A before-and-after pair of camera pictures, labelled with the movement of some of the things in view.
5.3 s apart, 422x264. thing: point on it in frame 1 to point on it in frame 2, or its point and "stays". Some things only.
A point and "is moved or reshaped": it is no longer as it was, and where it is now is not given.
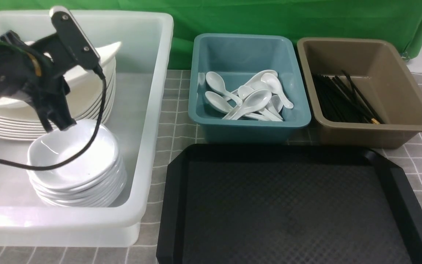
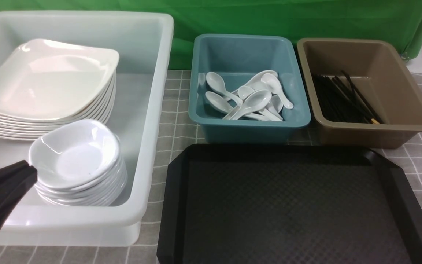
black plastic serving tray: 261,204 stays
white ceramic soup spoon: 215,83 stays
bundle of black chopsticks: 337,99 stays
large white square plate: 84,87 is moved or reshaped
